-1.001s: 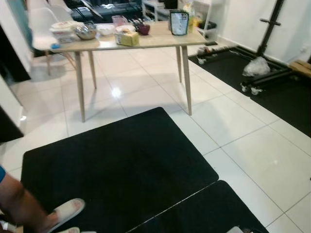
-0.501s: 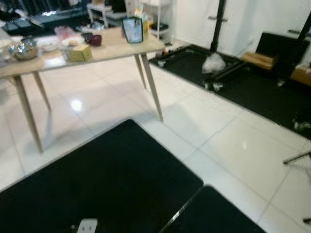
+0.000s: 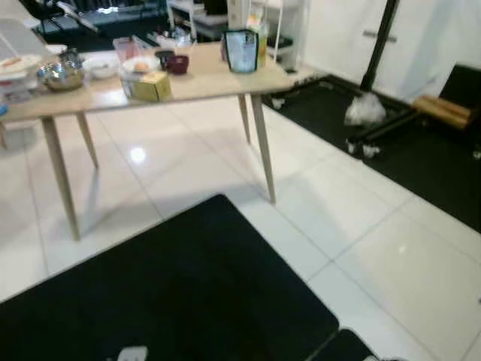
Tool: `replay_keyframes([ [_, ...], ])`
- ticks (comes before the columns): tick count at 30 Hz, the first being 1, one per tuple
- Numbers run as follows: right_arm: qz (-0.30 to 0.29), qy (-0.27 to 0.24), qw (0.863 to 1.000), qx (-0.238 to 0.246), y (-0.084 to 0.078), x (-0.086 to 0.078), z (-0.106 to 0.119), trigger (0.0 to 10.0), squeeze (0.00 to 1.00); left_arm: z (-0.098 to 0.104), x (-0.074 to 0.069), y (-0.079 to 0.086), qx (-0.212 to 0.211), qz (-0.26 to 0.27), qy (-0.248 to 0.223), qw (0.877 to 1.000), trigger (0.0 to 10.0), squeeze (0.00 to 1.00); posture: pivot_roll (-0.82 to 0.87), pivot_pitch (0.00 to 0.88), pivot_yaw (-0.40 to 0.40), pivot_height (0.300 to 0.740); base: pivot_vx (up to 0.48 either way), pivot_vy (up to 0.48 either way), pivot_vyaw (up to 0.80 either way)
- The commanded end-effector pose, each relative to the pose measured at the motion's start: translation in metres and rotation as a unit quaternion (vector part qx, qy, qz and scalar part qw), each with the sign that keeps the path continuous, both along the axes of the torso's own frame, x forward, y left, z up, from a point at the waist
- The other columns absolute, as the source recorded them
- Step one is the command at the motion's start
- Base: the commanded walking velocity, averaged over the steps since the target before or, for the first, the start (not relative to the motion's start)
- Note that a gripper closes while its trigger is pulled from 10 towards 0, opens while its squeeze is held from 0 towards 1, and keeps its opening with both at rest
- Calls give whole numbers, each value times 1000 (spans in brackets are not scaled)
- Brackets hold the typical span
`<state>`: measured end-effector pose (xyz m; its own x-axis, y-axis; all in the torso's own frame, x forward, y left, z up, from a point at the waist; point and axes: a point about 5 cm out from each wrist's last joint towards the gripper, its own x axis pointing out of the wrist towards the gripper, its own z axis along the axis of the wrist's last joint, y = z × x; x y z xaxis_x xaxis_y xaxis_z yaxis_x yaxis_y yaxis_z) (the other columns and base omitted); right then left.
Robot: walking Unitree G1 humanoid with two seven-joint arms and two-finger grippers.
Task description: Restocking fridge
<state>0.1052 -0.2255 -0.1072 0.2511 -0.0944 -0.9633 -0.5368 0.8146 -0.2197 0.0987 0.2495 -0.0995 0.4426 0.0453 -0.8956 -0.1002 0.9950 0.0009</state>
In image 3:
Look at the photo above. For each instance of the red tomato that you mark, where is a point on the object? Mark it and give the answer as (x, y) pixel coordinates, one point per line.
(141, 66)

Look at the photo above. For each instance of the black floor mat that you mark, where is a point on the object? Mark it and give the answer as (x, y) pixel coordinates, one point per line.
(342, 350)
(421, 165)
(165, 293)

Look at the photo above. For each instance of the wooden block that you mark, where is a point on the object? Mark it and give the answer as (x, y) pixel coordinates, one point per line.
(442, 111)

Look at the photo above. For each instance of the black case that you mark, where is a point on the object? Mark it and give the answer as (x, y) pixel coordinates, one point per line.
(464, 86)

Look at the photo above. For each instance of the clear plastic bag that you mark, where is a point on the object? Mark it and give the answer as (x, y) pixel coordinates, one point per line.
(366, 110)

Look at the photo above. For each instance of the black stand with casters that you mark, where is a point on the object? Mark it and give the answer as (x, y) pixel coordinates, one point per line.
(380, 45)

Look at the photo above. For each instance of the white shelf rack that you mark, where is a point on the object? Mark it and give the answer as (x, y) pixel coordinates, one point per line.
(289, 30)

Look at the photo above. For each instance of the yellow green carton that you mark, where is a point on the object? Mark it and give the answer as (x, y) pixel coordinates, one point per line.
(262, 45)

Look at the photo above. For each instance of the blue snack bag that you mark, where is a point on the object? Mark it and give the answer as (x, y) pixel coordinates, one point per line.
(241, 51)

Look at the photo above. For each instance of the light wooden table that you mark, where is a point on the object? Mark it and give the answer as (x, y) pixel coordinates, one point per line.
(203, 79)

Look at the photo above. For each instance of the maroon bowl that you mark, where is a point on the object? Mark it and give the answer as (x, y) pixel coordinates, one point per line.
(178, 65)

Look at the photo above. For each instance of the small dark bowl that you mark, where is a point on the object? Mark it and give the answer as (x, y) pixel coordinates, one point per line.
(161, 56)

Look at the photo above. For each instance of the yellow cardboard box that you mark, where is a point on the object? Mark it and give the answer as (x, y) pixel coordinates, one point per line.
(146, 88)

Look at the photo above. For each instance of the pink plastic cup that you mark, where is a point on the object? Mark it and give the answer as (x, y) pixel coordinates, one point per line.
(124, 51)

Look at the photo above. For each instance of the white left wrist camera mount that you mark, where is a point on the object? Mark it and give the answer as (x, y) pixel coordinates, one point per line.
(132, 353)

